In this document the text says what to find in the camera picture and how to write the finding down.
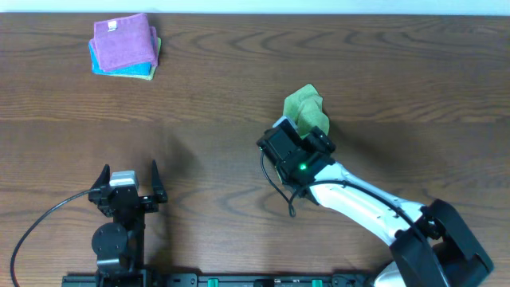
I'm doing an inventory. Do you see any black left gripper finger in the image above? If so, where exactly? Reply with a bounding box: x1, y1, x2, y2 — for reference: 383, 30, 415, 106
151, 160, 168, 203
92, 164, 111, 190

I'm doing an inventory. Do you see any green microfiber cloth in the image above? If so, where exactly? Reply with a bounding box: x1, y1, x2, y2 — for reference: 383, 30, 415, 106
283, 84, 330, 138

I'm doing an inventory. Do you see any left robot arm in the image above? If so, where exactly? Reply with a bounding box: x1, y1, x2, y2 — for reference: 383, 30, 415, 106
88, 162, 168, 287

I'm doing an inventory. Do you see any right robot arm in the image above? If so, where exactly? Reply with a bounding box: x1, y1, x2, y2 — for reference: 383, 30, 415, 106
257, 120, 494, 286

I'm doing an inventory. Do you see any light green folded cloth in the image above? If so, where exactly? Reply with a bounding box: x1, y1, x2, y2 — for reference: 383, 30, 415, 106
106, 37, 163, 81

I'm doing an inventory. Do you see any blue folded cloth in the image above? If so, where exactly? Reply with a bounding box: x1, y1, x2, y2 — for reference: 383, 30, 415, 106
88, 41, 151, 76

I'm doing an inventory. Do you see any purple folded cloth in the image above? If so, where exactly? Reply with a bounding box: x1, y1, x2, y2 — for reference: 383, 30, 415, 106
92, 13, 158, 72

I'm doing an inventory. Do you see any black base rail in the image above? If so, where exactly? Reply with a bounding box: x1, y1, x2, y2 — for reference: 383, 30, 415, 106
61, 273, 374, 287

